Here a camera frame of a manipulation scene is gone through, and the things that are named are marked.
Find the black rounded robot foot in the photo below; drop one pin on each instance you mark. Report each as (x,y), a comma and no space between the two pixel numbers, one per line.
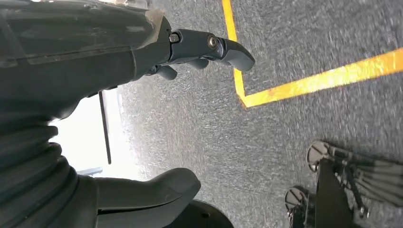
(204,217)

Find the thin dark metal rod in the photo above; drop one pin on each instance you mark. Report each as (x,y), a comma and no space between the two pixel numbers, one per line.
(105,132)

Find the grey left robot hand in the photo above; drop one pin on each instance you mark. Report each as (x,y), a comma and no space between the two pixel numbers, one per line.
(78,56)

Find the yellow floor tape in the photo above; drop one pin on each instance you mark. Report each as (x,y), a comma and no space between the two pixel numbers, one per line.
(314,83)

